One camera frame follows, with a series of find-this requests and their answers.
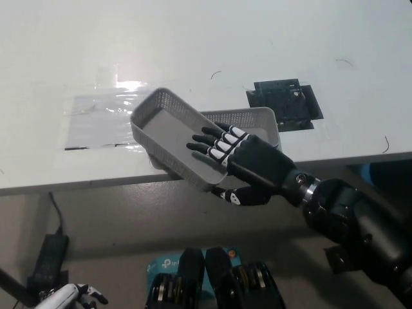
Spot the black power cable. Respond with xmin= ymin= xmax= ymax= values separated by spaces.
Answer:
xmin=48 ymin=192 xmax=64 ymax=236

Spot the robot left body block black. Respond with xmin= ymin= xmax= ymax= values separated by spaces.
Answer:
xmin=144 ymin=247 xmax=205 ymax=309

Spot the black power adapter brick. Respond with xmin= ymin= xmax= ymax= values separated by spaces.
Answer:
xmin=33 ymin=234 xmax=70 ymax=281

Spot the blue object under table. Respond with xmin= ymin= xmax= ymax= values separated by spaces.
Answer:
xmin=360 ymin=164 xmax=373 ymax=184

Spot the clear plastic sheet over paper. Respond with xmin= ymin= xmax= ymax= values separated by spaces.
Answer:
xmin=62 ymin=84 xmax=152 ymax=152

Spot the grey perforated plastic basket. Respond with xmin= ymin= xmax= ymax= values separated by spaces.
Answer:
xmin=129 ymin=86 xmax=231 ymax=193
xmin=149 ymin=106 xmax=281 ymax=178

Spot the black tape patch on table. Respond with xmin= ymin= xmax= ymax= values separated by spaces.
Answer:
xmin=246 ymin=77 xmax=324 ymax=132

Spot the black table leg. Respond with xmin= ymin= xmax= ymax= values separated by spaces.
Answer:
xmin=0 ymin=267 xmax=36 ymax=306

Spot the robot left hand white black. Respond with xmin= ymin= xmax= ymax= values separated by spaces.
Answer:
xmin=41 ymin=283 xmax=109 ymax=309

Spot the teal tp-link carton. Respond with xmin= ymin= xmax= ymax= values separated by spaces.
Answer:
xmin=146 ymin=247 xmax=241 ymax=290

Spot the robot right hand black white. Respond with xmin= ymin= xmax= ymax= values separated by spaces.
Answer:
xmin=186 ymin=122 xmax=303 ymax=207

